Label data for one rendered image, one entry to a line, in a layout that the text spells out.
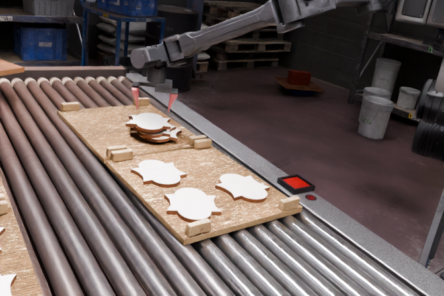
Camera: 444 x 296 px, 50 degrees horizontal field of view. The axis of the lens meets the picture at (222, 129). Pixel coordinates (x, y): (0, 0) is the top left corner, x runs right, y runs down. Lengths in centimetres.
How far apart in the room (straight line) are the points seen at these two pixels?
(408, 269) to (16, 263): 80
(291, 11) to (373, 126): 376
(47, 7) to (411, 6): 446
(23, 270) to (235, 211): 48
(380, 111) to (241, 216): 383
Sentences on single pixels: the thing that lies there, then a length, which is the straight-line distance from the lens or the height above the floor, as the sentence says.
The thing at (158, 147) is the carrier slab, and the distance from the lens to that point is 142.
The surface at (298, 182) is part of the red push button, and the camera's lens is 135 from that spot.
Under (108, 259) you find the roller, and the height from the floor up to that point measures 92.
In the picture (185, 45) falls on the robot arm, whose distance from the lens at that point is 137.
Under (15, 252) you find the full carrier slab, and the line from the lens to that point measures 97.
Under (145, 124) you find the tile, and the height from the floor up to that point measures 99.
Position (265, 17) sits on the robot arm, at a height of 136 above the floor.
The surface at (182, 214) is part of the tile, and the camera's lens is 107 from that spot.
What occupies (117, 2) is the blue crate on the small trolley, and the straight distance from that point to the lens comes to 473.
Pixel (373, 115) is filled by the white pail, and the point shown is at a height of 24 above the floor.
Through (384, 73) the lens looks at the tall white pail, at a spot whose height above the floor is 48.
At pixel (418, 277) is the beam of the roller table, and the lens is 113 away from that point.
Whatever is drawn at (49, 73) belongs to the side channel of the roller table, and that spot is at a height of 93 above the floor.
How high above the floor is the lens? 149
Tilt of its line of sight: 20 degrees down
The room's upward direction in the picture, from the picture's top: 8 degrees clockwise
